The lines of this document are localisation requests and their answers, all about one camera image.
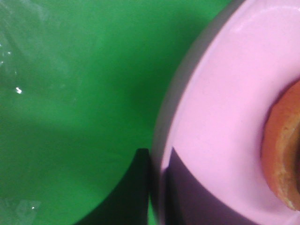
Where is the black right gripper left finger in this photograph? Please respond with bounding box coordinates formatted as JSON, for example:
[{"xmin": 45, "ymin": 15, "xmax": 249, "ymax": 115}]
[{"xmin": 76, "ymin": 148, "xmax": 150, "ymax": 225}]

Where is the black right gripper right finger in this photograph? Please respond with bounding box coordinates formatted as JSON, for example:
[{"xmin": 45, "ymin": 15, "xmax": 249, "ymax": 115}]
[{"xmin": 160, "ymin": 147, "xmax": 296, "ymax": 225}]

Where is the pink plate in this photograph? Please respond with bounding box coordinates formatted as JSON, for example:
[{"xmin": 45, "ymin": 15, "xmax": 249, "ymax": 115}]
[{"xmin": 151, "ymin": 0, "xmax": 300, "ymax": 225}]

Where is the burger with lettuce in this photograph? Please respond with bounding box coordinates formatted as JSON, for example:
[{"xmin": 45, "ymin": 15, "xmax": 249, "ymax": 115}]
[{"xmin": 261, "ymin": 82, "xmax": 300, "ymax": 210}]

